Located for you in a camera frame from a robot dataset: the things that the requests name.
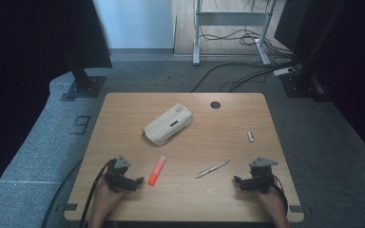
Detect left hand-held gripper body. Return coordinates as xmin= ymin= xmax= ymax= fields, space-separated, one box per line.
xmin=104 ymin=154 xmax=141 ymax=193

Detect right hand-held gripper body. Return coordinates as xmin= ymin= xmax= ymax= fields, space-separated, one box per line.
xmin=248 ymin=157 xmax=279 ymax=194

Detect orange highlighter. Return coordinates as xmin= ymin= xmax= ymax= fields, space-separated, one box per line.
xmin=147 ymin=155 xmax=167 ymax=187

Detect silver pen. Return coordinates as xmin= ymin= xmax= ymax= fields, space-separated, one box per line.
xmin=195 ymin=160 xmax=230 ymax=180

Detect beige pencil case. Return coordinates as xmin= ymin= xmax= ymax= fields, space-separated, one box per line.
xmin=143 ymin=103 xmax=194 ymax=147

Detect person's left hand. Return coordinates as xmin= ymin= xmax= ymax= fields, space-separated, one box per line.
xmin=90 ymin=178 xmax=125 ymax=220

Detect person's right hand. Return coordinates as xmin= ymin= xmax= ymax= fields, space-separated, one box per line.
xmin=255 ymin=186 xmax=288 ymax=220

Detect white power strip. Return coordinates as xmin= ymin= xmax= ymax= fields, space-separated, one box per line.
xmin=272 ymin=66 xmax=297 ymax=78

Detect black curtain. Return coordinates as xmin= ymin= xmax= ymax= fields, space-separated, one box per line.
xmin=0 ymin=0 xmax=113 ymax=203

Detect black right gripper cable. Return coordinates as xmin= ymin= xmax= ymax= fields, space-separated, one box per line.
xmin=270 ymin=174 xmax=290 ymax=217

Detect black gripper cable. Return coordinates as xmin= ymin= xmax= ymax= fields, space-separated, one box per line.
xmin=270 ymin=174 xmax=290 ymax=217
xmin=79 ymin=158 xmax=117 ymax=228

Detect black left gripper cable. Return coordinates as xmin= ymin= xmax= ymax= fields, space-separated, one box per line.
xmin=79 ymin=158 xmax=117 ymax=228

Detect black stand with base plate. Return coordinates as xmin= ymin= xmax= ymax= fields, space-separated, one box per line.
xmin=66 ymin=47 xmax=107 ymax=100
xmin=279 ymin=0 xmax=346 ymax=103

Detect long black floor cable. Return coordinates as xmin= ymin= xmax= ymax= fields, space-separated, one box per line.
xmin=189 ymin=62 xmax=281 ymax=93

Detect tangle of black cables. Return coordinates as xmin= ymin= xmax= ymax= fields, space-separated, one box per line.
xmin=199 ymin=28 xmax=302 ymax=93

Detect white metal desk frame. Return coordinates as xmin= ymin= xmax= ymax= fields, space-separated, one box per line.
xmin=192 ymin=0 xmax=279 ymax=67

